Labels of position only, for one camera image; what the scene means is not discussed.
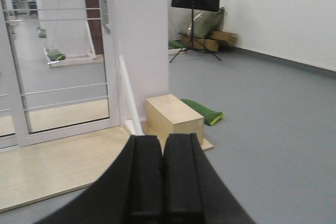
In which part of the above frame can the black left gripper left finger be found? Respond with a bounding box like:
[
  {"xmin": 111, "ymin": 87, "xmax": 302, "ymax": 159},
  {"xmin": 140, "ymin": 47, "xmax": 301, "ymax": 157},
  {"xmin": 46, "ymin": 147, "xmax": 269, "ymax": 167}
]
[{"xmin": 38, "ymin": 135, "xmax": 164, "ymax": 223}]

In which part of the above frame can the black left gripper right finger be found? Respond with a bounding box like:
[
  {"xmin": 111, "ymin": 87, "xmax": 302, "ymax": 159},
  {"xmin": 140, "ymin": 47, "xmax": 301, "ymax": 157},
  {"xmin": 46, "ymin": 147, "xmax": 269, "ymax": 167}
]
[{"xmin": 163, "ymin": 133, "xmax": 254, "ymax": 223}]

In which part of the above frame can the white framed glass sliding door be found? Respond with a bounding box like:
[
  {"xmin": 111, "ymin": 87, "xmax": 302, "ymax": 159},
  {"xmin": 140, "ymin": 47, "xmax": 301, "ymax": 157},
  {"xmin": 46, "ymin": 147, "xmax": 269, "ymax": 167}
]
[{"xmin": 1, "ymin": 0, "xmax": 120, "ymax": 149}]

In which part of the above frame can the silver door handle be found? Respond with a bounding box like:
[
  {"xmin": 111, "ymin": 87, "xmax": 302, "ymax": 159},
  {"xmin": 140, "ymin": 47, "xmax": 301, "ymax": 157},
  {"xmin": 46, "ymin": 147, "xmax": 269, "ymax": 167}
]
[{"xmin": 99, "ymin": 0, "xmax": 111, "ymax": 34}]

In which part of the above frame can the white diagonal brace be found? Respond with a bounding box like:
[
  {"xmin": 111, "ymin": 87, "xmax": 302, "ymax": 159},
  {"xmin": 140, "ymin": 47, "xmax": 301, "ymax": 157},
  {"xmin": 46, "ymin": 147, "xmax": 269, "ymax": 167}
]
[{"xmin": 119, "ymin": 55, "xmax": 144, "ymax": 136}]

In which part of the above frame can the light wooden box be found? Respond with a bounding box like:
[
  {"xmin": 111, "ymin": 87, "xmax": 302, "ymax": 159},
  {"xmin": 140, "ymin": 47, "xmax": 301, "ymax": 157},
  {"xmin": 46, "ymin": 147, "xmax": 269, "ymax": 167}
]
[{"xmin": 145, "ymin": 94, "xmax": 204, "ymax": 146}]

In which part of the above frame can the light wooden floor platform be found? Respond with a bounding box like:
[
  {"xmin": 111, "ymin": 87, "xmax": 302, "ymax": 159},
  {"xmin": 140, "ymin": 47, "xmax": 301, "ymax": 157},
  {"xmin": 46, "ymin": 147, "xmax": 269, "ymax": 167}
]
[{"xmin": 0, "ymin": 121, "xmax": 215, "ymax": 213}]

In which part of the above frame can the brown cardboard box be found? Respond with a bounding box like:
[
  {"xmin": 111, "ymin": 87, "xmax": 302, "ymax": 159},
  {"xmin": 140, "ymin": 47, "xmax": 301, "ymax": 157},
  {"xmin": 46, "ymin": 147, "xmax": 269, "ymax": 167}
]
[{"xmin": 181, "ymin": 31, "xmax": 238, "ymax": 52}]

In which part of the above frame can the green sandbag behind glass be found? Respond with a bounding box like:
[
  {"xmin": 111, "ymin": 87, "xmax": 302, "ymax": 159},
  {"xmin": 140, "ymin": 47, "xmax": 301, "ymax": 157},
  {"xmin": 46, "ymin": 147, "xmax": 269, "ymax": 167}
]
[{"xmin": 47, "ymin": 49, "xmax": 66, "ymax": 61}]

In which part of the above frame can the olive green cushion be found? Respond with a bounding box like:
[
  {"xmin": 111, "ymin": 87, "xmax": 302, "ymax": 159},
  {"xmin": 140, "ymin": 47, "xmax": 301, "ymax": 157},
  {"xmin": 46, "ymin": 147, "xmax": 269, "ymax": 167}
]
[{"xmin": 186, "ymin": 7, "xmax": 225, "ymax": 39}]

